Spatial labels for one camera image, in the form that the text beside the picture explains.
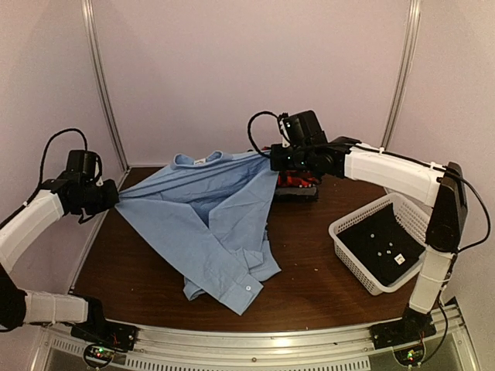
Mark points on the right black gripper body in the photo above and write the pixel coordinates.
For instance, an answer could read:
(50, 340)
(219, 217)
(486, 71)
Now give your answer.
(299, 160)

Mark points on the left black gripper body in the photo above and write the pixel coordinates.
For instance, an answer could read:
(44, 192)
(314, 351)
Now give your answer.
(95, 202)

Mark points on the light blue long sleeve shirt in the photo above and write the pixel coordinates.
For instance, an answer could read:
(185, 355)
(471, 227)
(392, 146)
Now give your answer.
(207, 218)

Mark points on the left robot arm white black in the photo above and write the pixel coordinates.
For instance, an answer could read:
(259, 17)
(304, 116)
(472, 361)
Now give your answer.
(79, 190)

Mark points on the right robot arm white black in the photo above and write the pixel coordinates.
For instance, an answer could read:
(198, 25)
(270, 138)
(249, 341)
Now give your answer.
(306, 148)

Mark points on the red black plaid folded shirt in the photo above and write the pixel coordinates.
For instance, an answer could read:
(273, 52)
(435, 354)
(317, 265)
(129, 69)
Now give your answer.
(296, 178)

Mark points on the black shirt in basket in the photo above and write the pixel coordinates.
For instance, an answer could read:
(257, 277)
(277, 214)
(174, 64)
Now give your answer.
(379, 243)

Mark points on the white plastic basket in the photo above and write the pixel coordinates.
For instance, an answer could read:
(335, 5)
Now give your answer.
(386, 239)

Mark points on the left circuit board with leds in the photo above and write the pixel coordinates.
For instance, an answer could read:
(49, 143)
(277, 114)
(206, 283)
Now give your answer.
(96, 355)

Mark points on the circuit board with leds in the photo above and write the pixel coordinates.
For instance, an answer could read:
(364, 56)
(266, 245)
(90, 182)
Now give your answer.
(410, 356)
(96, 355)

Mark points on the right circuit board with leds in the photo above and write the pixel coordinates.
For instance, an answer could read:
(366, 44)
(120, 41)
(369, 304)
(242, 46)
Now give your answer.
(410, 356)

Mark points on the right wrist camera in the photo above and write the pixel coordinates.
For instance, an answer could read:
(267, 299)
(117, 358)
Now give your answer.
(281, 126)

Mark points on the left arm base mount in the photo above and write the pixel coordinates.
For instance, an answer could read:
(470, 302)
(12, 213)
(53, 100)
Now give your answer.
(114, 335)

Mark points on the left aluminium frame post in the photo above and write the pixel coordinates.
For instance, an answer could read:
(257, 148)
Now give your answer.
(102, 86)

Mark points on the aluminium frame post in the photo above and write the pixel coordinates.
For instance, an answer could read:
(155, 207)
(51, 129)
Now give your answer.
(102, 86)
(407, 57)

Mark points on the right aluminium frame post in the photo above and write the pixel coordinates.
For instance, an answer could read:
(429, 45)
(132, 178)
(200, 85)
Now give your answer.
(407, 57)

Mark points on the aluminium front rail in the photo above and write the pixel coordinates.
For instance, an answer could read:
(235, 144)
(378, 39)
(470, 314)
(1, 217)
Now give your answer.
(344, 348)

